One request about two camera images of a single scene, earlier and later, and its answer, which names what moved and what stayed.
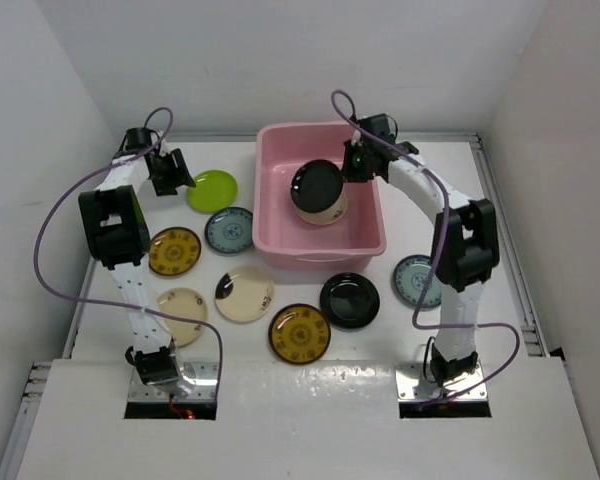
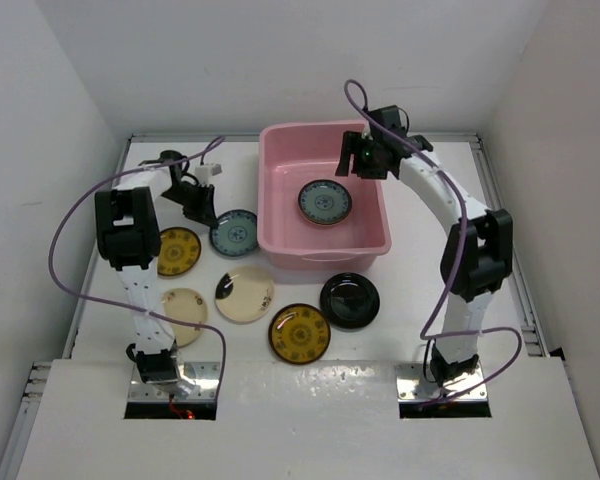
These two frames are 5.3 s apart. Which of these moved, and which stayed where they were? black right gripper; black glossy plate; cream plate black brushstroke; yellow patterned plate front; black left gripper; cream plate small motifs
Moved: black left gripper
Stayed: black right gripper; yellow patterned plate front; cream plate small motifs; black glossy plate; cream plate black brushstroke
